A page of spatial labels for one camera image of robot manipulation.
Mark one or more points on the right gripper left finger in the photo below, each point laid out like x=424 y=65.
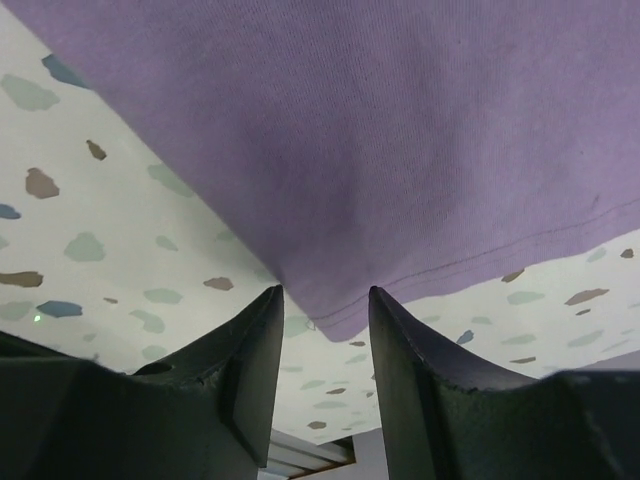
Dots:
x=202 y=412

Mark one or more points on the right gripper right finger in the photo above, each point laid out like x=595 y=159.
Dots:
x=447 y=413

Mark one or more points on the purple t shirt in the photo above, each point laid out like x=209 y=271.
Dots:
x=419 y=146

